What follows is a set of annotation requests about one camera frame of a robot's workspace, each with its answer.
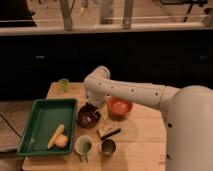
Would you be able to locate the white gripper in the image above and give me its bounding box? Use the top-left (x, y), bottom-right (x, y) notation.
top-left (87, 91), bottom-right (106, 108)

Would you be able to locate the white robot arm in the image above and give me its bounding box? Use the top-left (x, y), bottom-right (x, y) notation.
top-left (84, 66), bottom-right (213, 171)

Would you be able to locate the dark purple bowl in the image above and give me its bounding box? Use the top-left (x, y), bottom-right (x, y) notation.
top-left (77, 103), bottom-right (101, 129)

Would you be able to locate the orange bowl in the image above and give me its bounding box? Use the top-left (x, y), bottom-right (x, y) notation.
top-left (107, 97), bottom-right (133, 117)

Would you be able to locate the fork in green tray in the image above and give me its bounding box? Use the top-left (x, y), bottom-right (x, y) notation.
top-left (28, 138), bottom-right (35, 152)

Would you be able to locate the green plastic cup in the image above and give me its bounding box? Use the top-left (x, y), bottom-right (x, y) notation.
top-left (58, 78), bottom-right (69, 92)

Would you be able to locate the wooden block with black edge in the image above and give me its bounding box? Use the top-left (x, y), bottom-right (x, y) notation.
top-left (97, 126), bottom-right (121, 139)

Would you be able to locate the wooden board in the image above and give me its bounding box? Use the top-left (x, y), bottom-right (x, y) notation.
top-left (21, 81), bottom-right (171, 171)

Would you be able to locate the white mug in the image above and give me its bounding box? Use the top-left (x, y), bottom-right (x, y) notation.
top-left (74, 135), bottom-right (93, 155)

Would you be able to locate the yellow banana toy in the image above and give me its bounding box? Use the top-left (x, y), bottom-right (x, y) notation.
top-left (47, 124), bottom-right (65, 149)

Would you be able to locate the metal cup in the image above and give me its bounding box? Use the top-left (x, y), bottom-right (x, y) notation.
top-left (101, 139), bottom-right (116, 156)

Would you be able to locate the green spoon in mug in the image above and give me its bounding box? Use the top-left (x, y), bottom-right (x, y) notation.
top-left (82, 143), bottom-right (91, 162)

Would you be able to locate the green plastic tray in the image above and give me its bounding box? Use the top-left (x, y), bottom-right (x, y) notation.
top-left (17, 98), bottom-right (77, 156)

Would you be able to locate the orange round fruit toy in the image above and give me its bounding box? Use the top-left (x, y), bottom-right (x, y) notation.
top-left (54, 134), bottom-right (69, 148)

